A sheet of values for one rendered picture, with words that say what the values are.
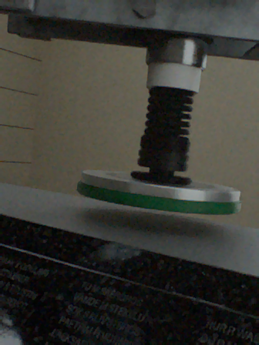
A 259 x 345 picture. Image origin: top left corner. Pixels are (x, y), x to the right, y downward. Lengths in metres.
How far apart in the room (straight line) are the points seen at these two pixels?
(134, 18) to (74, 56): 6.50
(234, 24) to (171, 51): 0.08
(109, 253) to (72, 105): 6.52
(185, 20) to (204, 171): 5.26
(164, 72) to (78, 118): 6.28
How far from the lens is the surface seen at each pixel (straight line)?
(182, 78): 0.63
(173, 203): 0.55
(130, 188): 0.55
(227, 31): 0.62
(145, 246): 0.49
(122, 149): 6.41
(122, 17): 0.61
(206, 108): 5.90
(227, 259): 0.48
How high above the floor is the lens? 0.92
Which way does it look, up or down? 5 degrees down
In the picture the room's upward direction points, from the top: 7 degrees clockwise
